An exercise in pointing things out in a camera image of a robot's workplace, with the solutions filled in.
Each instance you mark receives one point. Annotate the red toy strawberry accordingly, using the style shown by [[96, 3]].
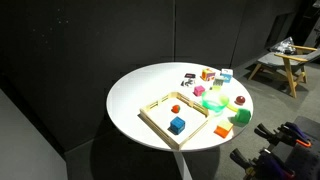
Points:
[[175, 108]]

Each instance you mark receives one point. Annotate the pink toy cube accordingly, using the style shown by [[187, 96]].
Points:
[[199, 90]]

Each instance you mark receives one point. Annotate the blue toy cube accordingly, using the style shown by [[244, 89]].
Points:
[[177, 125]]

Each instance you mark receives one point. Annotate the wooden slatted tray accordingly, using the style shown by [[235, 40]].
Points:
[[196, 124]]

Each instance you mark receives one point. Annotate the green translucent plastic bowl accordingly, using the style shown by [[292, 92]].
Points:
[[213, 104]]

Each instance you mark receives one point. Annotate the orange toy block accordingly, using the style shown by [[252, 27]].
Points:
[[223, 129]]

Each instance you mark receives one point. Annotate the dark red toy plum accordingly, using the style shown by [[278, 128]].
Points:
[[240, 100]]

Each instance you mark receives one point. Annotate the green toy block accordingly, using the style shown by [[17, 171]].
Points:
[[243, 116]]

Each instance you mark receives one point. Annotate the black checker pattern cube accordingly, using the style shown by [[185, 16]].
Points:
[[188, 80]]

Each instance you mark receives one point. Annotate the multicolour picture cube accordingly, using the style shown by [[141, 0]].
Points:
[[208, 74]]

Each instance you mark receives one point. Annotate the grey and lime long block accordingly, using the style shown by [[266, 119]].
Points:
[[218, 81]]

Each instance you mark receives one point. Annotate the blue cube with patterned faces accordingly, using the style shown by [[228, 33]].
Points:
[[227, 75]]

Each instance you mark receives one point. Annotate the purple and orange spring clamp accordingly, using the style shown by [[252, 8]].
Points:
[[286, 133], [263, 165]]

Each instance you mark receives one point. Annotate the crumpled clear plastic bag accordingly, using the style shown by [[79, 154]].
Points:
[[283, 46]]

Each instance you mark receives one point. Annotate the wooden armchair with grey cushion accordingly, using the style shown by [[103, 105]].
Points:
[[289, 63]]

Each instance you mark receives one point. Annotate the black perforated board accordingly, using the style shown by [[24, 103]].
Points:
[[308, 160]]

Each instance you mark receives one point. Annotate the white table pedestal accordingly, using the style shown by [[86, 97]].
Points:
[[182, 165]]

